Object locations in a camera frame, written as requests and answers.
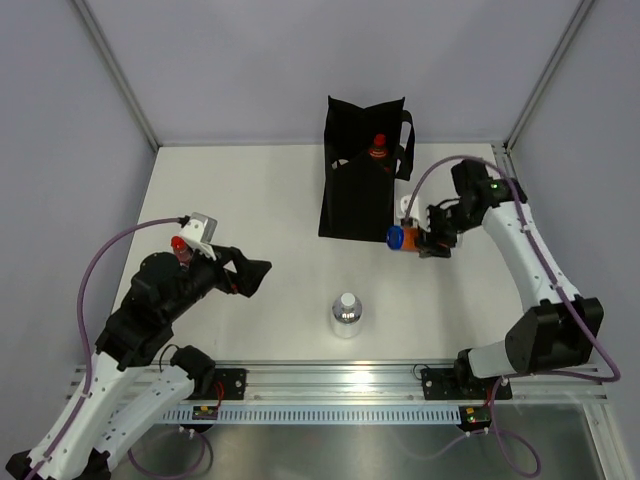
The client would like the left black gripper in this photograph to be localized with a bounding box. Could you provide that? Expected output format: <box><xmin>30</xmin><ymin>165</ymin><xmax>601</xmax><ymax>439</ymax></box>
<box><xmin>163</xmin><ymin>240</ymin><xmax>271</xmax><ymax>323</ymax></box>

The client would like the orange spray bottle blue cap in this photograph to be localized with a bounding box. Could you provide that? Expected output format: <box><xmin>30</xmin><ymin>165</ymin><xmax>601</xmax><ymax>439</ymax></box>
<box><xmin>386</xmin><ymin>225</ymin><xmax>421</xmax><ymax>252</ymax></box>

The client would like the dark red bottle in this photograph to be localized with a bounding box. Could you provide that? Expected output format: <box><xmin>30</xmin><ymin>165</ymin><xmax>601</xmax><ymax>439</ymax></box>
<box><xmin>171</xmin><ymin>236</ymin><xmax>193</xmax><ymax>267</ymax></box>

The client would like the black canvas bag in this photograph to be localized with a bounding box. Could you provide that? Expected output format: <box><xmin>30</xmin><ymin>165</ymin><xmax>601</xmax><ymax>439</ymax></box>
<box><xmin>318</xmin><ymin>97</ymin><xmax>416</xmax><ymax>242</ymax></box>

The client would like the silver bottle white cap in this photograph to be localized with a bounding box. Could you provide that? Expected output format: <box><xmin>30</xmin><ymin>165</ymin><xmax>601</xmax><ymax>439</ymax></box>
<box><xmin>330</xmin><ymin>292</ymin><xmax>363</xmax><ymax>339</ymax></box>

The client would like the green bottle beige cap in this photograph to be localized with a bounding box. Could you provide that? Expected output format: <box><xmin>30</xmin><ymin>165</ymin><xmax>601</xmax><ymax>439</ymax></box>
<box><xmin>331</xmin><ymin>159</ymin><xmax>349</xmax><ymax>170</ymax></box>

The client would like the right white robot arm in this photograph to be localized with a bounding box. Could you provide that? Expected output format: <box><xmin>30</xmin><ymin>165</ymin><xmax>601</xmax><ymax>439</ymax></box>
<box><xmin>415</xmin><ymin>155</ymin><xmax>604</xmax><ymax>397</ymax></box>

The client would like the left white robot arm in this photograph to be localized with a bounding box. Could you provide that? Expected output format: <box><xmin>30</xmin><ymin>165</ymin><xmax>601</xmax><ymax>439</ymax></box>
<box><xmin>6</xmin><ymin>247</ymin><xmax>272</xmax><ymax>479</ymax></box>

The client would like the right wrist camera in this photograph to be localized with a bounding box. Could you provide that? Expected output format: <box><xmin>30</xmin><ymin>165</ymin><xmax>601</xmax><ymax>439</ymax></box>
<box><xmin>394</xmin><ymin>195</ymin><xmax>426</xmax><ymax>228</ymax></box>

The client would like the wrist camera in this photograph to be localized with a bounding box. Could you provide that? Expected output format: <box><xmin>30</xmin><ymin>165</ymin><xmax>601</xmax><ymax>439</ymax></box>
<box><xmin>178</xmin><ymin>212</ymin><xmax>218</xmax><ymax>260</ymax></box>
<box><xmin>394</xmin><ymin>195</ymin><xmax>426</xmax><ymax>228</ymax></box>

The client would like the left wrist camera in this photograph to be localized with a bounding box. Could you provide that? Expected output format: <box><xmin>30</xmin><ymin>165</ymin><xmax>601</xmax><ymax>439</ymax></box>
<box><xmin>178</xmin><ymin>212</ymin><xmax>218</xmax><ymax>260</ymax></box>

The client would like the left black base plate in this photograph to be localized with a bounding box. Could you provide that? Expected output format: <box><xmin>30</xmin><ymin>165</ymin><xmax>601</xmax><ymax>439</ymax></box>
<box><xmin>188</xmin><ymin>368</ymin><xmax>247</xmax><ymax>401</ymax></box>

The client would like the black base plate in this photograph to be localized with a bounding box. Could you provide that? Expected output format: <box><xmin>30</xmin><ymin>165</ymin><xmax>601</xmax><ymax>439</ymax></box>
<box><xmin>420</xmin><ymin>366</ymin><xmax>496</xmax><ymax>400</ymax></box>
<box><xmin>188</xmin><ymin>368</ymin><xmax>247</xmax><ymax>401</ymax></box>

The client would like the aluminium mounting rail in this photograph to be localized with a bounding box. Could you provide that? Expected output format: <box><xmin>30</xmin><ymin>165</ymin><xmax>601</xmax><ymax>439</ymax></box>
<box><xmin>216</xmin><ymin>362</ymin><xmax>608</xmax><ymax>406</ymax></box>

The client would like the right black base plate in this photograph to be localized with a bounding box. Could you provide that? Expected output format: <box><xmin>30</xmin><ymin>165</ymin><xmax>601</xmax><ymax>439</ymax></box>
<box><xmin>420</xmin><ymin>366</ymin><xmax>496</xmax><ymax>400</ymax></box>

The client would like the white slotted cable duct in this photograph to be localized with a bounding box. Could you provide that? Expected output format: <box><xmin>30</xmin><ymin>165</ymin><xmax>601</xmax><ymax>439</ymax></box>
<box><xmin>158</xmin><ymin>405</ymin><xmax>461</xmax><ymax>425</ymax></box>

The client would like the right aluminium frame post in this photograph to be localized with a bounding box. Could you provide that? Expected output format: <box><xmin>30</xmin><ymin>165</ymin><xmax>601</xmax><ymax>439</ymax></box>
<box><xmin>503</xmin><ymin>0</ymin><xmax>597</xmax><ymax>154</ymax></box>

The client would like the aluminium frame post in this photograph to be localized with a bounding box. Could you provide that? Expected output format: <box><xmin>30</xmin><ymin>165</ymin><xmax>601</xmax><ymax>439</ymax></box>
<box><xmin>68</xmin><ymin>0</ymin><xmax>162</xmax><ymax>153</ymax></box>
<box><xmin>503</xmin><ymin>0</ymin><xmax>597</xmax><ymax>154</ymax></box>

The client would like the left aluminium frame post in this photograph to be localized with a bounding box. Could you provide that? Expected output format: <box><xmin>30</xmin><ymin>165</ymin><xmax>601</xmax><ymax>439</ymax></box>
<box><xmin>68</xmin><ymin>0</ymin><xmax>162</xmax><ymax>153</ymax></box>

